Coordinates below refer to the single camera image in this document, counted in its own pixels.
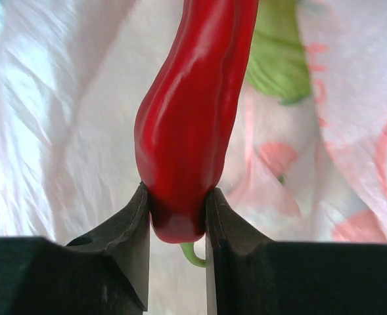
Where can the red toy pepper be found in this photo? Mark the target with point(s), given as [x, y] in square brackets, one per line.
[184, 123]

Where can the pale green toy vegetable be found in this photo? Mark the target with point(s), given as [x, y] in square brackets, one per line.
[277, 64]

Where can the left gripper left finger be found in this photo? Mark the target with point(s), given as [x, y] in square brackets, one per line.
[104, 271]

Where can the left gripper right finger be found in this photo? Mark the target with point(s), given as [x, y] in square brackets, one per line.
[248, 273]

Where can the pink plastic grocery bag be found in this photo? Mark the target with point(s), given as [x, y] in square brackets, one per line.
[73, 73]

